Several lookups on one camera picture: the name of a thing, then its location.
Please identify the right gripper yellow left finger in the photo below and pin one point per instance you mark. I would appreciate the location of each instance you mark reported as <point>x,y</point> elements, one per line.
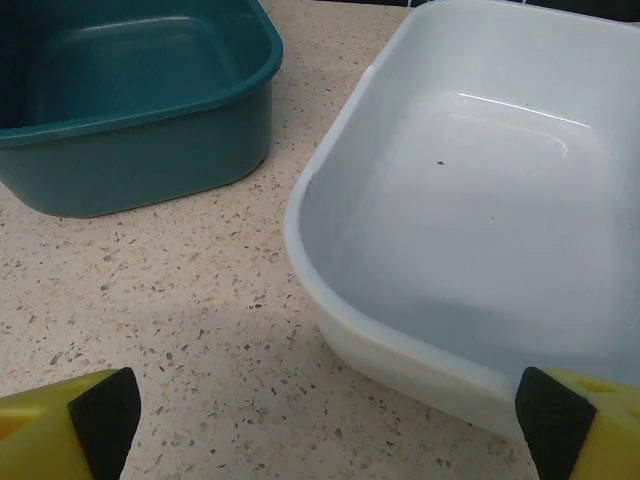
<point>40,435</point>

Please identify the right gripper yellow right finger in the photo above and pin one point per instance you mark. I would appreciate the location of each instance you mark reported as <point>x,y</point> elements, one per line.
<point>600,440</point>

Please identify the white plastic container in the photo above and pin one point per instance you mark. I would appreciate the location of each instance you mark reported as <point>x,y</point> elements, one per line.
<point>475,225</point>

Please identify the empty-looking teal plastic container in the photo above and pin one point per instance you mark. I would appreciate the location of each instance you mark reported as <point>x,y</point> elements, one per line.
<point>125,150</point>

